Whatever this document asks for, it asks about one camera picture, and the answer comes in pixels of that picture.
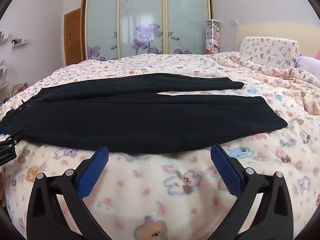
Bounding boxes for black pants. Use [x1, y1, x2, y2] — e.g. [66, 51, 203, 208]
[0, 73, 288, 155]

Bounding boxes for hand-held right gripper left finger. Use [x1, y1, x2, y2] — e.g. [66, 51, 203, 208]
[26, 145, 112, 240]

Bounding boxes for bear printed pillow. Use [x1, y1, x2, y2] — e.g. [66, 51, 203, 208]
[237, 36, 299, 69]

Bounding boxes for beige headboard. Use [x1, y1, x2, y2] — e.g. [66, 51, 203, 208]
[236, 22, 320, 60]

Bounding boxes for white rack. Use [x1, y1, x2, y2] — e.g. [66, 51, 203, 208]
[0, 60, 12, 100]

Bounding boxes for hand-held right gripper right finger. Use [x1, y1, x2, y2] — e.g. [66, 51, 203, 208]
[210, 144, 294, 240]

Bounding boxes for bear printed blanket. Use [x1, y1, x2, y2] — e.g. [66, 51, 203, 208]
[0, 51, 320, 240]

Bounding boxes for wooden door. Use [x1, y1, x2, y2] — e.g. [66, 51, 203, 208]
[64, 8, 87, 67]

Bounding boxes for clear cylinder of plush toys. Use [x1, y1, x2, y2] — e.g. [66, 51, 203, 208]
[205, 19, 221, 55]

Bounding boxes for glass sliding wardrobe doors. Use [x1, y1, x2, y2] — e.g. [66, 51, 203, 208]
[81, 0, 215, 62]

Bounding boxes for pink pillow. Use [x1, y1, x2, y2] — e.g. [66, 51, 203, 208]
[296, 52, 320, 77]

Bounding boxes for pile of plush toys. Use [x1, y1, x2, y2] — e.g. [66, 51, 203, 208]
[11, 82, 28, 97]

